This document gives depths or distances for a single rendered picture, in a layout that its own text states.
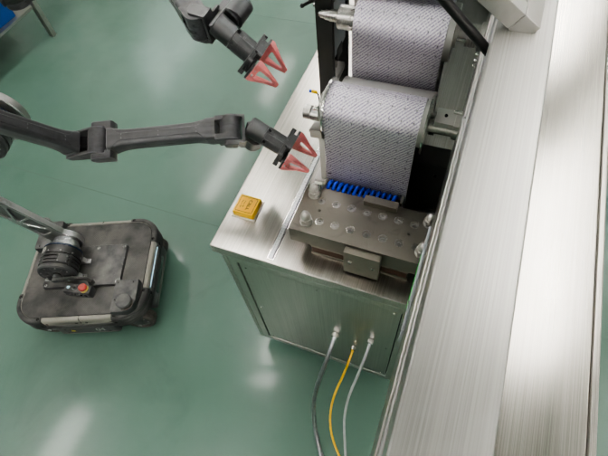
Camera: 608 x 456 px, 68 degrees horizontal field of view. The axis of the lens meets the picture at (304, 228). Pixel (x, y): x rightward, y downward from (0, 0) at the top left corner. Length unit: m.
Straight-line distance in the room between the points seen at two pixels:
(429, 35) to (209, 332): 1.64
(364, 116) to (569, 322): 0.65
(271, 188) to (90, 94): 2.39
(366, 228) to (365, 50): 0.48
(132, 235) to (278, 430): 1.15
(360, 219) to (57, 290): 1.60
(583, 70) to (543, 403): 0.67
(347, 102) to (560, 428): 0.79
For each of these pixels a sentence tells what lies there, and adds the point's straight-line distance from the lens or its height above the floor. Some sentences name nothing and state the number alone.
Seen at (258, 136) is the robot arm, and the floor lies 1.18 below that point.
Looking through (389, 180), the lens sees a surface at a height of 1.09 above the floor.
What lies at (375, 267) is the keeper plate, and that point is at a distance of 1.22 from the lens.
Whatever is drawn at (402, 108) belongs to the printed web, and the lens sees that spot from 1.12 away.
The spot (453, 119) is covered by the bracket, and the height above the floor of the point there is 1.29.
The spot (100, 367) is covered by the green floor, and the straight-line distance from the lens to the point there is 2.42.
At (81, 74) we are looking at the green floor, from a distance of 3.90.
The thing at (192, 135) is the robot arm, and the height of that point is 1.21.
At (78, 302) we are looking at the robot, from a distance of 2.32.
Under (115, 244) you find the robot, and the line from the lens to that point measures 2.37.
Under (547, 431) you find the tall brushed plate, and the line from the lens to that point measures 0.68.
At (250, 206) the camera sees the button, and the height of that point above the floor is 0.92.
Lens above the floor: 2.06
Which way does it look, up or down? 57 degrees down
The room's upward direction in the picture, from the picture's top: 9 degrees counter-clockwise
